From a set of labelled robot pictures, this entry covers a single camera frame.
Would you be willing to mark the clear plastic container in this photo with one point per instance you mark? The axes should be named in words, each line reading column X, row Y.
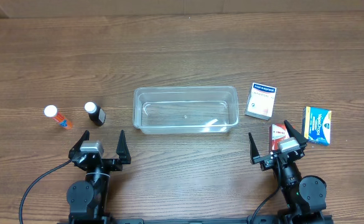
column 185, row 109

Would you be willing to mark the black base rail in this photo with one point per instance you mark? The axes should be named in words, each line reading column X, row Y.
column 194, row 221

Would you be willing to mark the dark bottle white cap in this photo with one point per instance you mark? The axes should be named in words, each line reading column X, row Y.
column 95, row 112

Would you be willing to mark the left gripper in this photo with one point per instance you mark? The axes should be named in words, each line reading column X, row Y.
column 99, row 163

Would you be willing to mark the white Hansaplast plaster box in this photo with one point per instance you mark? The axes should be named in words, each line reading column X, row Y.
column 261, row 101

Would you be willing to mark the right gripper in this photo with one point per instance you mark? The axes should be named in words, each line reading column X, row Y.
column 281, row 158

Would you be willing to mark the blue VapoDrops lozenge box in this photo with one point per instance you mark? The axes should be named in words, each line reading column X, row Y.
column 316, row 125

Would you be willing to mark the red medicine box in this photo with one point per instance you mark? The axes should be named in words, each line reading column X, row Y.
column 277, row 133

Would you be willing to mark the orange tube white cap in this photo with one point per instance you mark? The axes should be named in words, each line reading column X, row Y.
column 51, row 111

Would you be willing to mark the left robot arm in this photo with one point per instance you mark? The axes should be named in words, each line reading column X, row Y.
column 87, row 198

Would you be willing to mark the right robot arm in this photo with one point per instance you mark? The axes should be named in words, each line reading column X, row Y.
column 304, row 196

